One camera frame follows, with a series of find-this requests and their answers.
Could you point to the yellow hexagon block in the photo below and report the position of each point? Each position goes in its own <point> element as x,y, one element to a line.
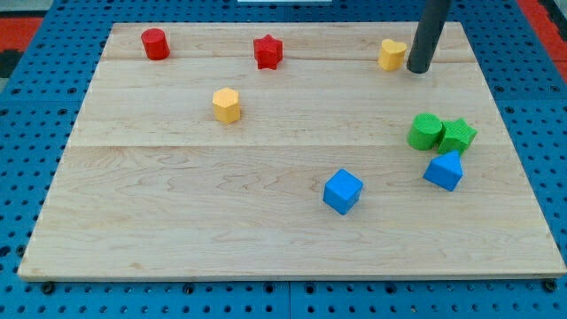
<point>226,105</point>

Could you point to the wooden board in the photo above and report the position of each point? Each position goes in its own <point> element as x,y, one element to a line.
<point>152,188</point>

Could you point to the blue cube block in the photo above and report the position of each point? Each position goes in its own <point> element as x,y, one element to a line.
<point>342,191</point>

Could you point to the red star block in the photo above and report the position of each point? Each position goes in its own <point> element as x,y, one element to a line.
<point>268,52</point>

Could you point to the green cylinder block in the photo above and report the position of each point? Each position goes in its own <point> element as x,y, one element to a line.
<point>424,131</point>

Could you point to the yellow heart block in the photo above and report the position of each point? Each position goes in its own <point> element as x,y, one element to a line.
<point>391,55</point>

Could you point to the blue triangular prism block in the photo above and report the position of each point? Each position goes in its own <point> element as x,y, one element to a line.
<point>445,170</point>

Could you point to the green star block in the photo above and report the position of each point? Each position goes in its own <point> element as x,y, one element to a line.
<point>456,135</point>

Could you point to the red cylinder block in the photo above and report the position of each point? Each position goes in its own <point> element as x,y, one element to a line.
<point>155,44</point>

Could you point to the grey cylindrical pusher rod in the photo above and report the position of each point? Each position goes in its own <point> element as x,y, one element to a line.
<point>427,35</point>

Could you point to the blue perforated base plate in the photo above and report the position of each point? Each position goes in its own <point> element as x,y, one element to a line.
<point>43,96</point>

